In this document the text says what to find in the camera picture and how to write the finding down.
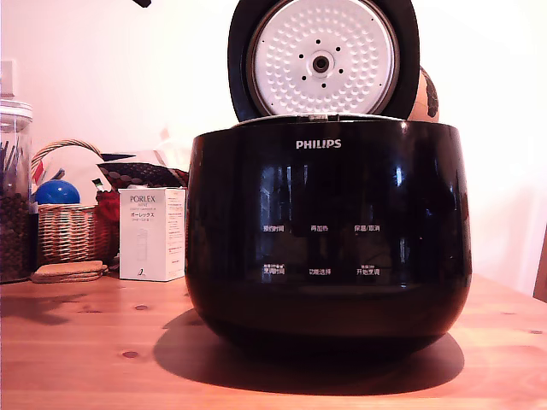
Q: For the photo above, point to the blue ball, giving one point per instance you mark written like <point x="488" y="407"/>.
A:
<point x="57" y="193"/>

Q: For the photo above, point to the dark dotted patterned cloth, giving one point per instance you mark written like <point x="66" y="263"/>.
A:
<point x="141" y="173"/>

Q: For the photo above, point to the red knitted pouch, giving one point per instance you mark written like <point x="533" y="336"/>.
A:
<point x="107" y="207"/>

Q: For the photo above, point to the white wall plate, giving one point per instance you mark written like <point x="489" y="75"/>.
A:
<point x="7" y="79"/>

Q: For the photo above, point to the white printed bag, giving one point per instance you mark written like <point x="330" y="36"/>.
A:
<point x="79" y="166"/>

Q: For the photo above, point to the black rice cooker lid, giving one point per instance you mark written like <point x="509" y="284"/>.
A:
<point x="325" y="64"/>

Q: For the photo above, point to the wooden chair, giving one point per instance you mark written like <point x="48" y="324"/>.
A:
<point x="541" y="277"/>

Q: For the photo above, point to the silver inner pot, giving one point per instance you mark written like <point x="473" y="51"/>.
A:
<point x="273" y="118"/>

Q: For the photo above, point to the cork coaster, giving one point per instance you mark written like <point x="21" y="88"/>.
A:
<point x="64" y="278"/>
<point x="70" y="267"/>

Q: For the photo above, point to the glass jar of coffee beans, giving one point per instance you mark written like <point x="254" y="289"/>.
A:
<point x="15" y="222"/>

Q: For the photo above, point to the black Philips rice cooker body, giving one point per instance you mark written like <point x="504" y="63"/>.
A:
<point x="325" y="256"/>

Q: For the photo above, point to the white Porlex box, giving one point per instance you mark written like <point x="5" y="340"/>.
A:
<point x="145" y="239"/>

